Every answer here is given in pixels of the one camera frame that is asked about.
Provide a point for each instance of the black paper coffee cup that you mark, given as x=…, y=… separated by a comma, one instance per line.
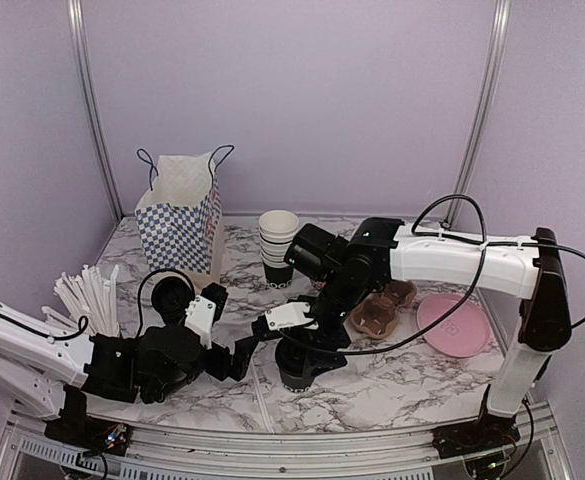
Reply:
x=297, y=382

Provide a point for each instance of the black plastic cup lid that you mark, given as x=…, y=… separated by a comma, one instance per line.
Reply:
x=296, y=360

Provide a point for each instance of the stack of black lids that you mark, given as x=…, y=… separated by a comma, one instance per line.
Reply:
x=171, y=297

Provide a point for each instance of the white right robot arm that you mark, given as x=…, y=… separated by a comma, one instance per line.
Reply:
x=528, y=268

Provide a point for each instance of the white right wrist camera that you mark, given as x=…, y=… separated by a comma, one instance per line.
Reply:
x=290, y=315

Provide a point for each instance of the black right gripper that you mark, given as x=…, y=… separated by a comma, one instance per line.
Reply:
x=326, y=359

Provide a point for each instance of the left aluminium frame post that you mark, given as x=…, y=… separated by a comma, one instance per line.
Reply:
x=84, y=70

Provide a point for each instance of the checkered paper takeout bag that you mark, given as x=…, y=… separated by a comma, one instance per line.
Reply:
x=180, y=218

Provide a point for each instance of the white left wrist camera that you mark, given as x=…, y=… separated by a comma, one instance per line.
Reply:
x=200, y=318

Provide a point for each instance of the pink round plate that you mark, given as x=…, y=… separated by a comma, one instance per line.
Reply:
x=464, y=334

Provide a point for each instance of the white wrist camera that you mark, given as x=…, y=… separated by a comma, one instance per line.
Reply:
x=200, y=318
x=290, y=315

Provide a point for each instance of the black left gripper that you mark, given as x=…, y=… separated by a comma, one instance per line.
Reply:
x=244, y=351

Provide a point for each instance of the brown cardboard cup carrier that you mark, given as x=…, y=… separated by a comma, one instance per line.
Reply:
x=377, y=316

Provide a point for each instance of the bundle of white straws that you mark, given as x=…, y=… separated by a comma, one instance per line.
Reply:
x=88, y=294

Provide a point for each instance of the right aluminium frame post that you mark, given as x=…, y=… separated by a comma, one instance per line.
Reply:
x=487, y=92

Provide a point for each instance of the stack of paper cups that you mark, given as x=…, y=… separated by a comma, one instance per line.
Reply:
x=277, y=229

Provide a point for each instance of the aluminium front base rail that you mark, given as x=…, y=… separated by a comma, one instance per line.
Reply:
x=162, y=452

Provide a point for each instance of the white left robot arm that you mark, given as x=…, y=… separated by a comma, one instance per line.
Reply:
x=27, y=341

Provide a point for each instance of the aluminium frame post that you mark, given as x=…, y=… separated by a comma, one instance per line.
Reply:
x=84, y=70
x=487, y=92

